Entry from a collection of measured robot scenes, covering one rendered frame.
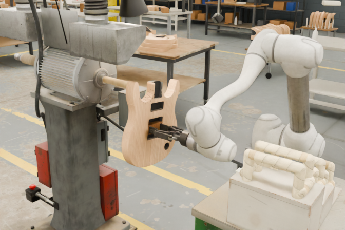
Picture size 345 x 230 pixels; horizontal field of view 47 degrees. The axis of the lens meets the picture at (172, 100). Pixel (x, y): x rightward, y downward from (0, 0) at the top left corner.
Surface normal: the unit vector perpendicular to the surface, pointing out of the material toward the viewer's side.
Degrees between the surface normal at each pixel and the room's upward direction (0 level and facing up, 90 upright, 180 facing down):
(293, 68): 121
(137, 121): 90
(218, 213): 0
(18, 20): 90
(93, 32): 90
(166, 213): 0
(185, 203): 0
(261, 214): 90
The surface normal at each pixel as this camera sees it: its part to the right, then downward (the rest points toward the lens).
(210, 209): 0.01, -0.95
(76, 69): -0.56, -0.18
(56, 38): -0.62, 0.24
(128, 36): 0.78, 0.21
